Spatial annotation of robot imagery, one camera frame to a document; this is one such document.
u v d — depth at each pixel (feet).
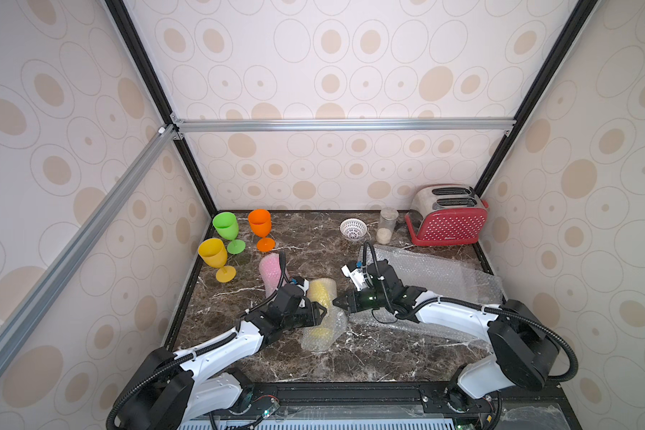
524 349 1.43
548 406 2.39
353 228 3.69
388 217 3.28
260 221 3.19
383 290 2.13
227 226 3.11
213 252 2.88
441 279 3.18
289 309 2.16
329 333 2.55
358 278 2.50
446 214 3.19
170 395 1.33
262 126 5.70
